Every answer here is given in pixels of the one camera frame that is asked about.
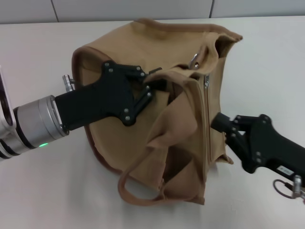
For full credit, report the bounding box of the left gripper connector cable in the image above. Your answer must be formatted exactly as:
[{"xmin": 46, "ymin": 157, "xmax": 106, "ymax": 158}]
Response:
[{"xmin": 62, "ymin": 74, "xmax": 76, "ymax": 93}]

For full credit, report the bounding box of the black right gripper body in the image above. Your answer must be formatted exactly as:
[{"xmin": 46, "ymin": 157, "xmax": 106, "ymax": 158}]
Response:
[{"xmin": 243, "ymin": 114, "xmax": 305, "ymax": 189}]

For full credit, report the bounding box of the gripper connector cable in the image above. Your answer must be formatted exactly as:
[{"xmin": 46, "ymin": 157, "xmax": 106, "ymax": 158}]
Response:
[
  {"xmin": 273, "ymin": 175, "xmax": 305, "ymax": 199},
  {"xmin": 62, "ymin": 74, "xmax": 76, "ymax": 93}
]

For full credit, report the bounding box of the right gripper connector cable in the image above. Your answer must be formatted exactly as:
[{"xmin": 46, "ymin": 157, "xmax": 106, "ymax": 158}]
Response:
[{"xmin": 273, "ymin": 175, "xmax": 305, "ymax": 199}]

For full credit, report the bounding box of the khaki canvas food bag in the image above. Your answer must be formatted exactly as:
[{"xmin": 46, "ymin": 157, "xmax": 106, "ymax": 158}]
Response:
[{"xmin": 71, "ymin": 18, "xmax": 244, "ymax": 206}]

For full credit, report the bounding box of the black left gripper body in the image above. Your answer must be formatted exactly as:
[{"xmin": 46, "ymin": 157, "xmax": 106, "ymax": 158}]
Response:
[{"xmin": 55, "ymin": 61, "xmax": 134, "ymax": 131}]

